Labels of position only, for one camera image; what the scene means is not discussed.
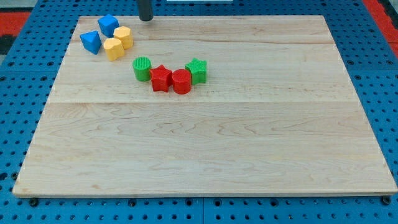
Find light wooden board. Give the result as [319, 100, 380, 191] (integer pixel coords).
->
[13, 16, 397, 198]

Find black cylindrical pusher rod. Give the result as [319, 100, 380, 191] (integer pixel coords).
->
[137, 0, 154, 22]

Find blue cube block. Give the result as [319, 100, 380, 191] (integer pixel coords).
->
[98, 14, 119, 38]

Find red cylinder block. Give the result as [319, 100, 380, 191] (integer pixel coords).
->
[172, 69, 192, 95]

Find blue triangle block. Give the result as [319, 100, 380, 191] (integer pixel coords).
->
[80, 30, 102, 55]

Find red star block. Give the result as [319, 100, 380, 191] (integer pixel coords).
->
[149, 65, 172, 92]

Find yellow hexagon block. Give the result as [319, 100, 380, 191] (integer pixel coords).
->
[113, 26, 134, 49]

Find yellow heart block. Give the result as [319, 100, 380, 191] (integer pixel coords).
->
[103, 38, 125, 61]

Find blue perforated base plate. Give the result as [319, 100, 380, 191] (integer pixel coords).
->
[1, 0, 397, 223]

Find green cylinder block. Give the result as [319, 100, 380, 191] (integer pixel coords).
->
[132, 57, 152, 82]

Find green star block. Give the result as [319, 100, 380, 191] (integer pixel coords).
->
[185, 58, 207, 85]

